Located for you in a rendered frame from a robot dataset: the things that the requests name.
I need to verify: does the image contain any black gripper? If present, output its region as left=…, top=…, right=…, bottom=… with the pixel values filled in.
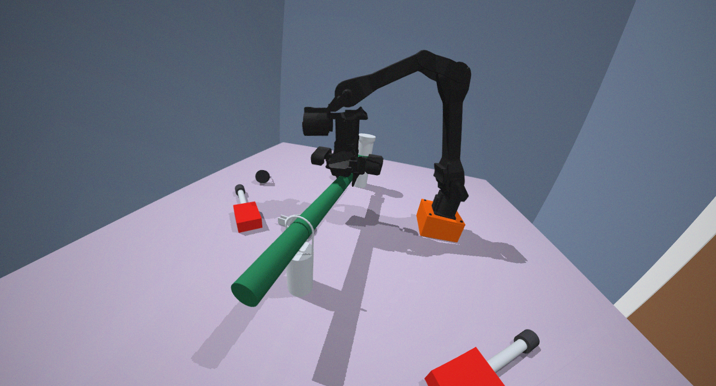
left=310, top=136, right=384, bottom=187

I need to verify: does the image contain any long green tube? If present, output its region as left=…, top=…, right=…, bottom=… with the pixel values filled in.
left=231, top=173, right=353, bottom=307

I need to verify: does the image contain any white cylindrical post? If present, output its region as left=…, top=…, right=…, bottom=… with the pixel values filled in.
left=354, top=134, right=376, bottom=188

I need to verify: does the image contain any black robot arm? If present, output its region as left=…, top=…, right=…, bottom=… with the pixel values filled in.
left=302, top=50, right=471, bottom=220

